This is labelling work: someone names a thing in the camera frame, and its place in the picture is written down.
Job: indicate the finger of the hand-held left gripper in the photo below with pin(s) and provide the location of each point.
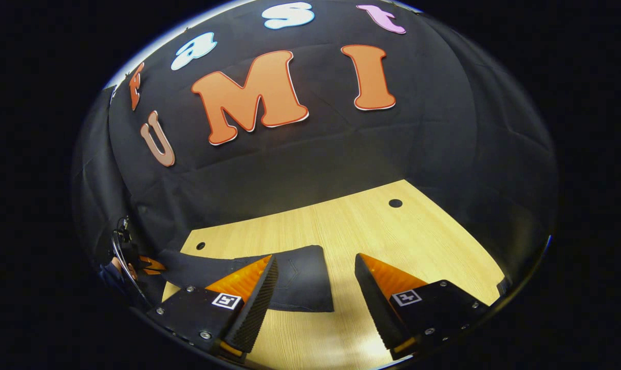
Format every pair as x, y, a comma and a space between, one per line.
152, 265

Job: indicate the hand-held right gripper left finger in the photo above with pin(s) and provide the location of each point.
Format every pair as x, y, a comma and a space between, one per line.
256, 308

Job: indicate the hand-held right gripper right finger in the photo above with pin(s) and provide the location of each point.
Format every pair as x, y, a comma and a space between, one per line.
377, 308

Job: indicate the dark grey jeans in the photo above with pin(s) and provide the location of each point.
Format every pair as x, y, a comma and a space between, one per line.
300, 280

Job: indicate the black backdrop cloth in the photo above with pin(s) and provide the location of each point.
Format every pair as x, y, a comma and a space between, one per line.
418, 154

